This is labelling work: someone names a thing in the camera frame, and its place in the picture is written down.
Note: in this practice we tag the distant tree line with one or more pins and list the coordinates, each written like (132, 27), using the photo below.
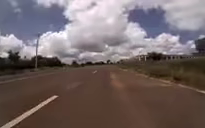
(90, 62)

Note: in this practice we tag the reddish brown asphalt road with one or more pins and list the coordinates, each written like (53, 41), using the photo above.
(103, 100)

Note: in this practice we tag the long low pale building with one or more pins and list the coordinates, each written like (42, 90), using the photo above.
(166, 57)

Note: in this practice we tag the grey utility pole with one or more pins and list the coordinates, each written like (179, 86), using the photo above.
(36, 51)

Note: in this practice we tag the dry grass verge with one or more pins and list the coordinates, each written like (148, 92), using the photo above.
(186, 70)

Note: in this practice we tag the row of dark trees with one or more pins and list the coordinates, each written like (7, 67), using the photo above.
(16, 61)

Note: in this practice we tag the white dashed lane line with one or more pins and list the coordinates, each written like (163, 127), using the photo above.
(30, 112)

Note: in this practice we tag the dirt and grass roadside strip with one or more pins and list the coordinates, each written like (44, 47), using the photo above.
(13, 73)

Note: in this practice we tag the white solid edge line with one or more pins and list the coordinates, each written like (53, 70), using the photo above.
(190, 88)

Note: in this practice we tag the dark tower building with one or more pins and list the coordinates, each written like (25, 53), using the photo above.
(203, 45)

